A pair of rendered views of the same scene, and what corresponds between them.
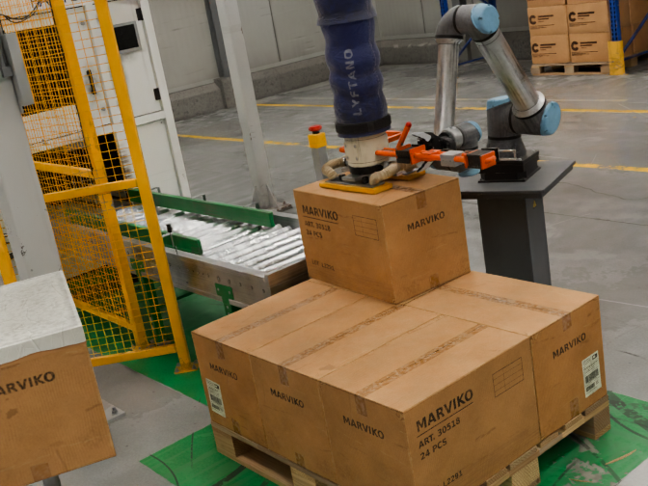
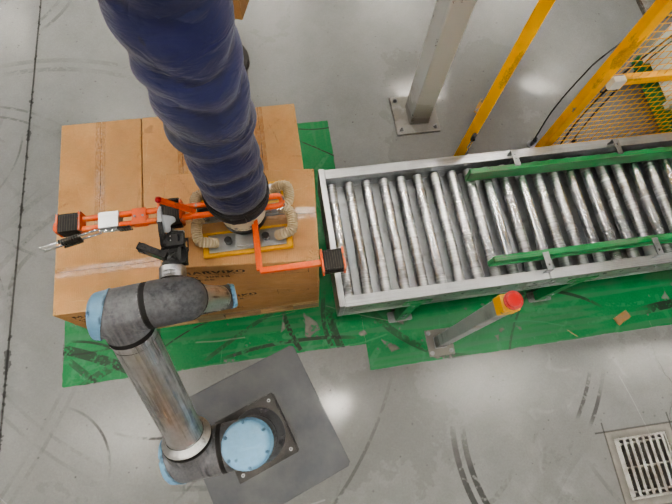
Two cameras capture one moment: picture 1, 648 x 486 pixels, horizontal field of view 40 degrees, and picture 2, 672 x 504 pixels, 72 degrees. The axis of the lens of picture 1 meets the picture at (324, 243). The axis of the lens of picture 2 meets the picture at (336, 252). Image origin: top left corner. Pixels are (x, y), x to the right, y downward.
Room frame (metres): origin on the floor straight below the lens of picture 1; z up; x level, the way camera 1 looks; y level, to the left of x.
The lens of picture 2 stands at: (4.19, -0.74, 2.63)
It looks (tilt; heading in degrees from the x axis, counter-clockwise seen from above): 71 degrees down; 111
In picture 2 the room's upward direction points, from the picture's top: 8 degrees clockwise
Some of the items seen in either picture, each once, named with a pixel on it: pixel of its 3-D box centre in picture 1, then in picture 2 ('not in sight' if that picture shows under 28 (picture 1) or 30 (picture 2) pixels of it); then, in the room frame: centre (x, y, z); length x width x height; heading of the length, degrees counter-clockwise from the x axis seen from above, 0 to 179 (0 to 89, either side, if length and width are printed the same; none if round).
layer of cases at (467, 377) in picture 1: (391, 362); (194, 216); (3.15, -0.18, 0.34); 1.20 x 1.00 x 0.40; 37
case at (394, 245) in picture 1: (379, 229); (247, 234); (3.57, -0.24, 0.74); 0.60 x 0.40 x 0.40; 32
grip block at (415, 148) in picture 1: (411, 153); (171, 213); (3.40, -0.39, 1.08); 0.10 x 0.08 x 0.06; 127
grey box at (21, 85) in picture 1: (12, 69); not in sight; (3.91, 1.17, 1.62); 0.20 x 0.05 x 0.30; 37
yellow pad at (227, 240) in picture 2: (388, 169); (247, 239); (3.66, -0.32, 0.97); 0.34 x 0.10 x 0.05; 37
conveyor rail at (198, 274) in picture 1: (144, 259); (536, 159); (4.61, 0.96, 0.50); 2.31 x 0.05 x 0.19; 37
